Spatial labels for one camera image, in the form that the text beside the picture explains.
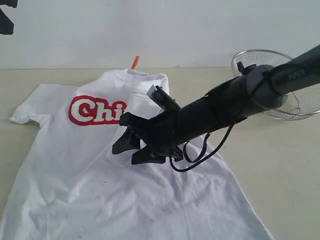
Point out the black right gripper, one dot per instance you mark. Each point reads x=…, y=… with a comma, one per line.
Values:
x=152, y=137

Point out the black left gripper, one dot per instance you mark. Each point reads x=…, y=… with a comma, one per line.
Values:
x=6, y=25

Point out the white t-shirt with red logo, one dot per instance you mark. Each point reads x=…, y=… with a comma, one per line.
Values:
x=71, y=186

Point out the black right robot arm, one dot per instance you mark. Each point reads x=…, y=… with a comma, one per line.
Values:
x=259, y=88

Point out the orange shirt neck tag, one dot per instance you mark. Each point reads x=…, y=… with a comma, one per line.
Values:
x=135, y=62

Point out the round metal wire mesh basket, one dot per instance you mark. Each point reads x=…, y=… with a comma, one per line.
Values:
x=300, y=104

